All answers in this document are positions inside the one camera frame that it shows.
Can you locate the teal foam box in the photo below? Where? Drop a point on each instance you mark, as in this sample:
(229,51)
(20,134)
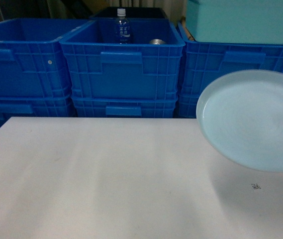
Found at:
(236,21)

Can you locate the light blue round tray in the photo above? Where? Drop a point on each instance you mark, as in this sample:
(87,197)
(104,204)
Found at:
(241,115)

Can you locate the clear water bottle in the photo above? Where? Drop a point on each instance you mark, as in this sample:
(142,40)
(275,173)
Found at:
(122,27)

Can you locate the silver metal can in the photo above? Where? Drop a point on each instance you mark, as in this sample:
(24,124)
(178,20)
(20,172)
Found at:
(157,42)

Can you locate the blue crate top left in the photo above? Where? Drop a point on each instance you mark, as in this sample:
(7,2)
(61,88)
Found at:
(32,63)

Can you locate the blue crate lower right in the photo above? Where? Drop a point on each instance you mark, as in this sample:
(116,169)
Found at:
(186,105)

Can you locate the blue crate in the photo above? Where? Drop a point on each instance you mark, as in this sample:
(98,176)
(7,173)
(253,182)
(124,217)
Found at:
(36,107)
(202,63)
(101,68)
(32,63)
(186,105)
(124,108)

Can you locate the blue crate lower left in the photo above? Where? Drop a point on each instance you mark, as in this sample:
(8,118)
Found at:
(36,107)

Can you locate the blue crate lower middle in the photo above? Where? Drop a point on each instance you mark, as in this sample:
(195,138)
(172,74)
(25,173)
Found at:
(124,108)

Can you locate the blue crate top right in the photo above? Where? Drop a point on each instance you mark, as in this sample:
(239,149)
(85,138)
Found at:
(202,63)

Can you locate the white table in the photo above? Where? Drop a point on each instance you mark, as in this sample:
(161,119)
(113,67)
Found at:
(88,178)

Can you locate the blue crate top middle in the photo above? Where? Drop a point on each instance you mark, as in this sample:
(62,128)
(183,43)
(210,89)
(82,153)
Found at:
(101,68)

